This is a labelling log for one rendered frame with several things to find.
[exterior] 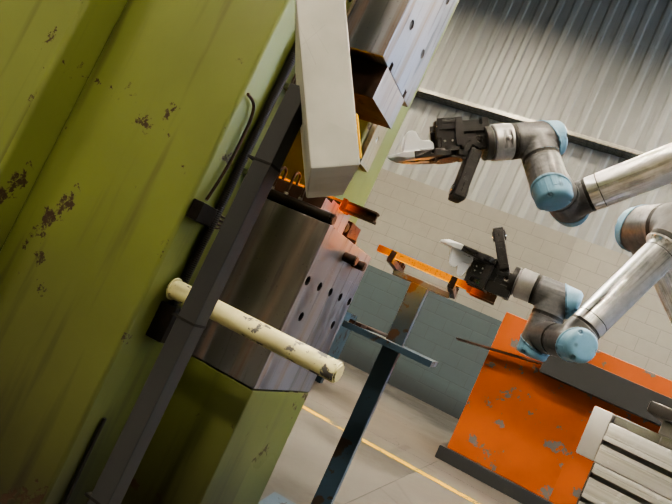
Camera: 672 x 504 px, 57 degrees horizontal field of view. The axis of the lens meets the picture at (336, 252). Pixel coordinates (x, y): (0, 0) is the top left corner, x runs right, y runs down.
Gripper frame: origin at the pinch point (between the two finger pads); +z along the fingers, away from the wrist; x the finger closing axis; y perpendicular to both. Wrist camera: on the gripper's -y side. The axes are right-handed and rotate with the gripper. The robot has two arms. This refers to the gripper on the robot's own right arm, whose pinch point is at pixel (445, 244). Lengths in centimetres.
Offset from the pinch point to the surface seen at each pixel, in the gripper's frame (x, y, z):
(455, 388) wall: 752, 64, 88
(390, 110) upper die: 1.4, -30.2, 30.7
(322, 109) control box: -71, -1, 10
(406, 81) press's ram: 3, -40, 31
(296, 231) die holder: -16.0, 13.4, 32.5
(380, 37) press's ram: -17, -41, 34
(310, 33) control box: -74, -12, 16
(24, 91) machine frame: -54, 11, 93
